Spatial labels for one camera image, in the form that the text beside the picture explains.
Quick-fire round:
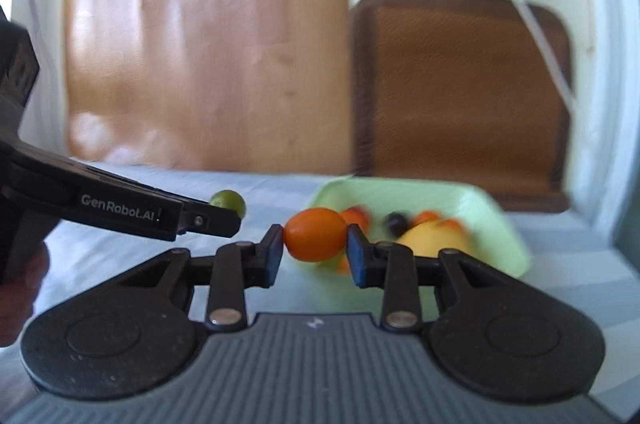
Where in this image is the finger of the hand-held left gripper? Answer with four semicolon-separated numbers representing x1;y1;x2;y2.
176;199;242;239

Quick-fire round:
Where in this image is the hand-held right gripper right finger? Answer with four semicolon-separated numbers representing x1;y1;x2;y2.
346;224;506;331

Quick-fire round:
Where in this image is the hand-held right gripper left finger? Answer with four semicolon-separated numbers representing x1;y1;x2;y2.
125;224;286;332

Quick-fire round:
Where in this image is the small green fruit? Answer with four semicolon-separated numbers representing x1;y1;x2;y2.
209;189;247;219

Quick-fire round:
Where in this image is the small oval orange tomato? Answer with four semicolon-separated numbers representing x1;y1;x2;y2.
282;207;349;263

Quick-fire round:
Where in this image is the dark purple plum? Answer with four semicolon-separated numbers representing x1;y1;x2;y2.
384;211;412;237

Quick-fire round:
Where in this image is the light green plastic basket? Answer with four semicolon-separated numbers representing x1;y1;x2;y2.
300;178;532;315

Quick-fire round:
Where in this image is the person's left hand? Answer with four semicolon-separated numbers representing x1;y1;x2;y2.
0;243;52;349

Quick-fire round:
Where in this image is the large yellow citrus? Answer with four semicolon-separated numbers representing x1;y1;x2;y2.
399;219;475;257

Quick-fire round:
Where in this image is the wood grain board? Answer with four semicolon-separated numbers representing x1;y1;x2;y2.
61;0;353;175

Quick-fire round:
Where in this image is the brown woven seat mat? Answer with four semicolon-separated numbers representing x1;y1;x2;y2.
349;0;574;213

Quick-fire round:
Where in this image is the striped blue grey blanket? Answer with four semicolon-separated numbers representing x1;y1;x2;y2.
0;161;640;424

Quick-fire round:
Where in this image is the white power cable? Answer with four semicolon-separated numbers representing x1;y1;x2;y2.
459;0;578;107

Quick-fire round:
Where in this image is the white door frame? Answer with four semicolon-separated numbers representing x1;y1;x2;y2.
570;0;640;265

